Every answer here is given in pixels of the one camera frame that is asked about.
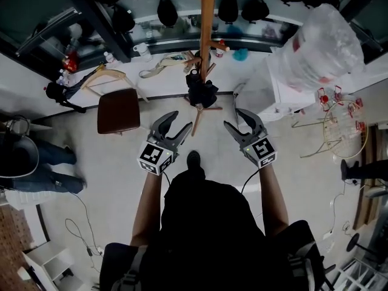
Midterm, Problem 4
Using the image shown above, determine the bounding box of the person's left black shoe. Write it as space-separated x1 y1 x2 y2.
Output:
186 150 202 176

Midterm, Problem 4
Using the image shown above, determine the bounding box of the white low ledge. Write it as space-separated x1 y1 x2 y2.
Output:
30 48 388 121

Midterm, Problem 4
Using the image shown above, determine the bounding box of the black umbrella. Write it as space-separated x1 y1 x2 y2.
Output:
185 68 220 110

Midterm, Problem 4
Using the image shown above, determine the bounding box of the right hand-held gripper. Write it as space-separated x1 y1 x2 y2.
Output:
223 108 278 170

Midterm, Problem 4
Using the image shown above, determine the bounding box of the white floor cable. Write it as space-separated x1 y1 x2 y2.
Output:
328 180 353 233

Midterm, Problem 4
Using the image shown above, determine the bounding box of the person's right forearm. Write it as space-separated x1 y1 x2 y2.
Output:
258 163 290 238

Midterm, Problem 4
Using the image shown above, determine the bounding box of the brown seat wooden chair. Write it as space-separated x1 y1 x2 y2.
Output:
79 64 150 136

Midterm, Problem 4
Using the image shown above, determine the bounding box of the grey shoulder strap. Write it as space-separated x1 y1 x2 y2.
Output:
287 242 318 291
118 245 148 291

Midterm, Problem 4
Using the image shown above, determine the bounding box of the white handled bottle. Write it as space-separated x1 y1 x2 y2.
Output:
133 42 153 63

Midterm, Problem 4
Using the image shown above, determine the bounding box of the teal fluffy cloth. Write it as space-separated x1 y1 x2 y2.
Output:
232 47 250 63

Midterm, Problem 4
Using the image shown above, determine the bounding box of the person's left forearm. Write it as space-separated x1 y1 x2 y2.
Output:
129 171 163 248

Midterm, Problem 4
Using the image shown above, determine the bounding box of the red packet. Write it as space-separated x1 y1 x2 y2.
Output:
61 50 79 73

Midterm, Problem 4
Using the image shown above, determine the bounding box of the white shelf unit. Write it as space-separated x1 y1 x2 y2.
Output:
22 241 83 291

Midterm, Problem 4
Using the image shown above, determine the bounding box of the black framed window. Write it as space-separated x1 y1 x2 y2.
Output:
338 0 388 65
0 0 132 82

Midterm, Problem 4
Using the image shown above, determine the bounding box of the black floor cable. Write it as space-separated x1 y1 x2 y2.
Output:
64 190 104 274

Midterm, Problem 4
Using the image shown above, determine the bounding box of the gold wire side table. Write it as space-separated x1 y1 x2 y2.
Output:
292 99 369 160

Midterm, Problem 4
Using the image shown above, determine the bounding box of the white water dispenser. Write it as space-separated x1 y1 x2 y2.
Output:
232 54 318 124

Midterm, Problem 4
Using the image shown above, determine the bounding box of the black round-base stand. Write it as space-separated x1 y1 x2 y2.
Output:
346 232 372 255

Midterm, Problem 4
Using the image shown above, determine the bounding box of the person's black clothing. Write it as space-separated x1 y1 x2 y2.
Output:
99 169 326 291

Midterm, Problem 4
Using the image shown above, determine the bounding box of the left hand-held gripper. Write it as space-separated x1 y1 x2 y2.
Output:
136 110 194 176

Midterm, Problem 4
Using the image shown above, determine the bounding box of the group of black caps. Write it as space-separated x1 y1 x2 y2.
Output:
90 0 344 35

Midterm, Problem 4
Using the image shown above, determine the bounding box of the wooden coat stand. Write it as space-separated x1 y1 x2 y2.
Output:
181 0 232 138

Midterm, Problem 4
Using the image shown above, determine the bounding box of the plastic-wrapped water jug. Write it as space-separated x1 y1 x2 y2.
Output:
273 2 366 94

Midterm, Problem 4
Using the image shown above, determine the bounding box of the beige tote bag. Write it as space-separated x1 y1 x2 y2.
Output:
138 51 195 79

